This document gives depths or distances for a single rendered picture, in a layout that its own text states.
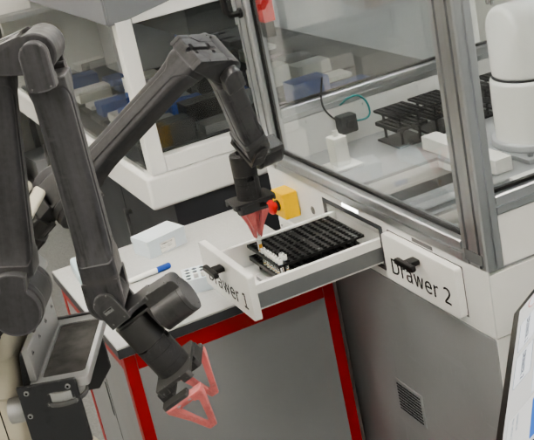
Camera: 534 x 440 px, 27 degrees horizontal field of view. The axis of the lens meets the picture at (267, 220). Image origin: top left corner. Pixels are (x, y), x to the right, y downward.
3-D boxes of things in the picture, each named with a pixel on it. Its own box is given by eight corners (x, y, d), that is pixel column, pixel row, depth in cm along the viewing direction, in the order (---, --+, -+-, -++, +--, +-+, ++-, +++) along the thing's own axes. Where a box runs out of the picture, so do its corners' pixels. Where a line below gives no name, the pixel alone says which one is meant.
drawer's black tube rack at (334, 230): (283, 292, 245) (277, 265, 243) (251, 269, 261) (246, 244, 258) (368, 259, 253) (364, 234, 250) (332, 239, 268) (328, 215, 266)
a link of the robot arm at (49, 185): (18, 204, 205) (34, 225, 203) (52, 166, 203) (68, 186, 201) (49, 209, 213) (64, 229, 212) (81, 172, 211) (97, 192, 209)
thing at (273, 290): (259, 311, 239) (253, 285, 237) (215, 277, 262) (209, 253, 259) (414, 251, 252) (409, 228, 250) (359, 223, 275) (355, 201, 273)
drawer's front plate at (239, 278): (256, 322, 238) (246, 277, 234) (207, 283, 263) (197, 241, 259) (263, 319, 238) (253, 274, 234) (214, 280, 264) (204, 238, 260)
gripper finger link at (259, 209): (275, 237, 250) (267, 198, 247) (247, 246, 248) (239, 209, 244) (263, 229, 256) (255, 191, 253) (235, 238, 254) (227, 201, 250)
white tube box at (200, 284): (187, 295, 273) (183, 282, 271) (183, 283, 281) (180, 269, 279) (235, 283, 274) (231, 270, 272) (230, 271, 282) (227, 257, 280)
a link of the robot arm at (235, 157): (222, 152, 245) (238, 155, 241) (246, 141, 249) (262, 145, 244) (229, 181, 247) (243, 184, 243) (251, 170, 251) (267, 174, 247)
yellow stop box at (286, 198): (284, 222, 285) (279, 195, 282) (272, 215, 291) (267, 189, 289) (301, 216, 287) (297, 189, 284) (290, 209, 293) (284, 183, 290)
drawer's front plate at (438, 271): (461, 319, 221) (454, 270, 217) (387, 277, 246) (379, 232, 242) (468, 316, 221) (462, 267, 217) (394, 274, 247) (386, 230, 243)
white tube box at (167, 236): (151, 259, 300) (147, 242, 298) (133, 253, 307) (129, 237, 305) (188, 242, 307) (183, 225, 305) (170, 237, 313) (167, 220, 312)
